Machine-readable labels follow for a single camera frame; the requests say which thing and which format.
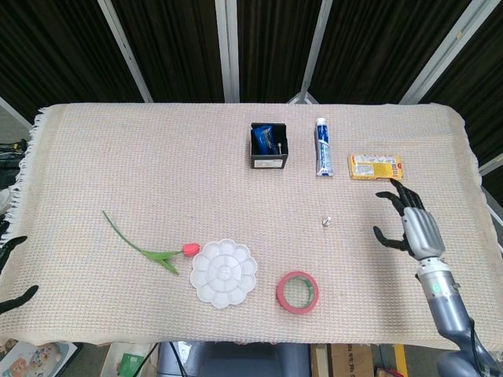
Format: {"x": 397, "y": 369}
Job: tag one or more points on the white flower-shaped paint palette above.
{"x": 224, "y": 273}

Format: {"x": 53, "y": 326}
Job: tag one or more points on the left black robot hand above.
{"x": 17, "y": 298}

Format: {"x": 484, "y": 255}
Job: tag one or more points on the green packet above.
{"x": 131, "y": 365}

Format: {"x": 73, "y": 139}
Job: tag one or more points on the small silver screw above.
{"x": 326, "y": 222}

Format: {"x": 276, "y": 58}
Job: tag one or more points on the blue white toothpaste tube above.
{"x": 324, "y": 153}

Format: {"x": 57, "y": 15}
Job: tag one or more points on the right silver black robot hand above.
{"x": 422, "y": 235}

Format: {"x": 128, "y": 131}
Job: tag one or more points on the white frame bar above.
{"x": 493, "y": 164}
{"x": 13, "y": 112}

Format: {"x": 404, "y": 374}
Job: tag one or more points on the black open cardboard box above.
{"x": 267, "y": 162}

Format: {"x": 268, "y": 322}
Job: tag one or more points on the artificial red tulip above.
{"x": 191, "y": 249}

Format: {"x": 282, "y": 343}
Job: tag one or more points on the brown cardboard box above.
{"x": 342, "y": 362}

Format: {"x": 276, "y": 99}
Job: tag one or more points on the white frame post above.
{"x": 444, "y": 51}
{"x": 228, "y": 47}
{"x": 314, "y": 51}
{"x": 125, "y": 51}

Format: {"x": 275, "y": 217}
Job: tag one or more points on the colourful printed box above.
{"x": 35, "y": 359}

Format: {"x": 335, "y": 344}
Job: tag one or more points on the beige woven tablecloth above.
{"x": 157, "y": 176}

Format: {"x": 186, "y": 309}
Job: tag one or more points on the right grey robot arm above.
{"x": 448, "y": 310}

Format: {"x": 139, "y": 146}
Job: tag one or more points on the yellow flat packet box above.
{"x": 377, "y": 169}

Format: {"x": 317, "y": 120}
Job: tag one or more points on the red tape roll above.
{"x": 298, "y": 310}

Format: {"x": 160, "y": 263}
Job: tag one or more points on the blue plastic packet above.
{"x": 261, "y": 137}

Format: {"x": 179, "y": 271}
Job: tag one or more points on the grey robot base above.
{"x": 243, "y": 359}

